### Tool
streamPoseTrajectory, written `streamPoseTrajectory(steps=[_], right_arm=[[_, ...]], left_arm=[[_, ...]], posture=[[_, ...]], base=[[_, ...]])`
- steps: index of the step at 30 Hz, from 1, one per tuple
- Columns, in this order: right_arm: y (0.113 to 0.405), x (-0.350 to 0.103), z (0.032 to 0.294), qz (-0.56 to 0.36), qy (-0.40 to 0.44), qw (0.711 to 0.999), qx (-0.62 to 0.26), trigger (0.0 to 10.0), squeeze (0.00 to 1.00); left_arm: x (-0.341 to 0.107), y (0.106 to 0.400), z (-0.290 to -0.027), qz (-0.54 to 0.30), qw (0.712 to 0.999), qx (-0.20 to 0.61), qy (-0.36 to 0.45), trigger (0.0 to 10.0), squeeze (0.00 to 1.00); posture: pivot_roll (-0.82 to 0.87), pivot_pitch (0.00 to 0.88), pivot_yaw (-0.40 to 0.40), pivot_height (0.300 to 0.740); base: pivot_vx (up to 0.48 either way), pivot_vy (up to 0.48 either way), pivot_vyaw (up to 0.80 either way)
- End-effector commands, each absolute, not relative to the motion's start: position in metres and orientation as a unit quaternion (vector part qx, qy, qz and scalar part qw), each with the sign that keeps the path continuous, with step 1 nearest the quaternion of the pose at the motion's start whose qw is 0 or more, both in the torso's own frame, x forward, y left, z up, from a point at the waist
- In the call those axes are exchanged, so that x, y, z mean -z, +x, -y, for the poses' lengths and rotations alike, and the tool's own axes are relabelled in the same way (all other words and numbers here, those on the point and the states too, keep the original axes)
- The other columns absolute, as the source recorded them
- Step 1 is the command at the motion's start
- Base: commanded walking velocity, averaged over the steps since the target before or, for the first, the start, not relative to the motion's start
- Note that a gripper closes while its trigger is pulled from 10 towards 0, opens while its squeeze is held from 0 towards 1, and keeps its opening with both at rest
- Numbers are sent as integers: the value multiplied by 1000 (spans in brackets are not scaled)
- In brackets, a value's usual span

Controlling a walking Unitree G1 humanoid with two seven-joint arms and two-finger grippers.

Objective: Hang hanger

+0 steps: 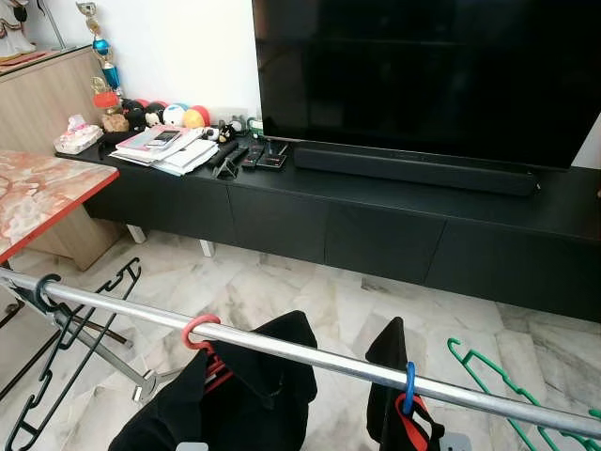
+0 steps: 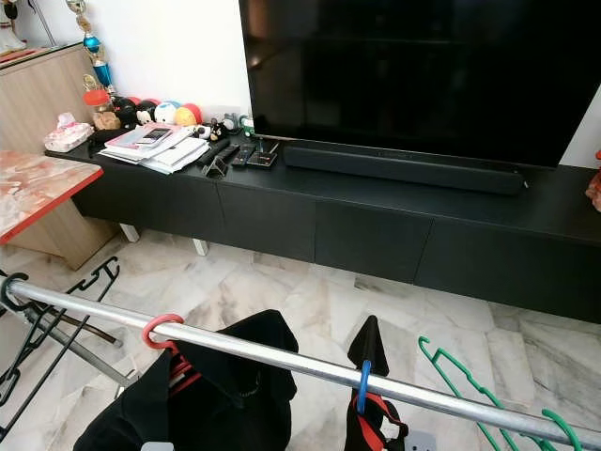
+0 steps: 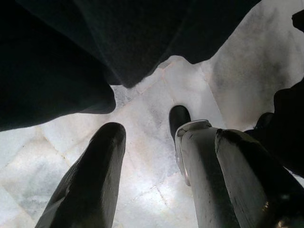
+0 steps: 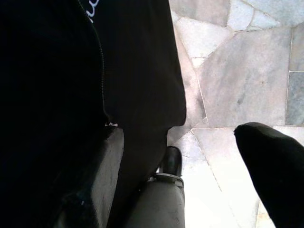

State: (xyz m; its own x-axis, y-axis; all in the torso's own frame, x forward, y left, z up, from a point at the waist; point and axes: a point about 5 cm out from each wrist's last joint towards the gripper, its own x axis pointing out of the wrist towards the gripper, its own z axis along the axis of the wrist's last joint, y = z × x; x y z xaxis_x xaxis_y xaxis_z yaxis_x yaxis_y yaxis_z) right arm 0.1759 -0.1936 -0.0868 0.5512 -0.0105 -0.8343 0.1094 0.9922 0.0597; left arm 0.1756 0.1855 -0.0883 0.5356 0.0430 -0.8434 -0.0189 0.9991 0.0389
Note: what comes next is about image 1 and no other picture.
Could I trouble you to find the blue plastic hanger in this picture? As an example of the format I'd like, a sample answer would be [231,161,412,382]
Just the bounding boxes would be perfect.
[402,362,417,416]

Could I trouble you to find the green plastic hanger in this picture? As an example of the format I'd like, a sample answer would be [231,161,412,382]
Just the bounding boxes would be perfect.
[446,336,601,451]

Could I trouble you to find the red plastic hanger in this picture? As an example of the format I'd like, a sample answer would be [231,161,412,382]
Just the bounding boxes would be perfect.
[181,313,234,394]

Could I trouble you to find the black plastic hanger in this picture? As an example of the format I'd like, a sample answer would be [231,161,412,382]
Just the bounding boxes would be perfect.
[0,258,142,451]

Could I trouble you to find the black soundbar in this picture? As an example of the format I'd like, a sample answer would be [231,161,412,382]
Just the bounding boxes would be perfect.
[293,146,541,197]

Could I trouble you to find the jar with red lid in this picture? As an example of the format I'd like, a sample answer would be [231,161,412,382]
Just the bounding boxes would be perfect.
[91,86,131,133]

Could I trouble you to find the black low tv cabinet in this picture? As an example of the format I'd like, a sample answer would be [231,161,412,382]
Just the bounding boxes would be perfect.
[56,132,601,322]

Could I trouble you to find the gold blue trophy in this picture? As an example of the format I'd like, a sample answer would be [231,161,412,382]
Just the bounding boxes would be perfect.
[77,0,123,95]

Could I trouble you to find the black flat television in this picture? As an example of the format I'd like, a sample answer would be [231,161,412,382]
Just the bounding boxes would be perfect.
[252,0,601,171]

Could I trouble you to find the marble pattern folding table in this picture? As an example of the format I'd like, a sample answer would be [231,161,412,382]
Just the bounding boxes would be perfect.
[0,150,120,264]

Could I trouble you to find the white round toy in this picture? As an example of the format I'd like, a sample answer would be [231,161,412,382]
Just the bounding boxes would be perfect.
[162,103,189,128]

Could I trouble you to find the dark calculator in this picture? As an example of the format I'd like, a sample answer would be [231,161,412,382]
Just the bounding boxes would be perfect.
[146,130,181,149]

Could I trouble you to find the black mouse plush toy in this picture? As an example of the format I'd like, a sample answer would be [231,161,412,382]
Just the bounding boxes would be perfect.
[122,99,166,129]

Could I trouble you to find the wooden sideboard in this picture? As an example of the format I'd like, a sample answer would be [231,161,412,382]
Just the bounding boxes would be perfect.
[0,42,109,156]

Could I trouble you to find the silver metal clothes rack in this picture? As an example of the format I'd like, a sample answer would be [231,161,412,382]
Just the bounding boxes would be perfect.
[0,268,601,441]

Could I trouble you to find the orange round toy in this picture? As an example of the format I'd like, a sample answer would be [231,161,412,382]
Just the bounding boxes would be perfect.
[183,105,211,130]

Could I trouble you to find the white figurine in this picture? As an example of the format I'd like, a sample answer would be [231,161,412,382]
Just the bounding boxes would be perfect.
[0,0,39,62]

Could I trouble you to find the black shirt fonemax print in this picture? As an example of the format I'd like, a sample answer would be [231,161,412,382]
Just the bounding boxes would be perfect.
[108,310,320,451]

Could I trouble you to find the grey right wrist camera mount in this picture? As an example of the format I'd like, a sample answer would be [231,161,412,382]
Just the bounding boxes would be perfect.
[439,433,470,451]

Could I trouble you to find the pink tissue pack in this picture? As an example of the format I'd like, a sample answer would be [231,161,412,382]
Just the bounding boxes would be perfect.
[54,115,104,156]

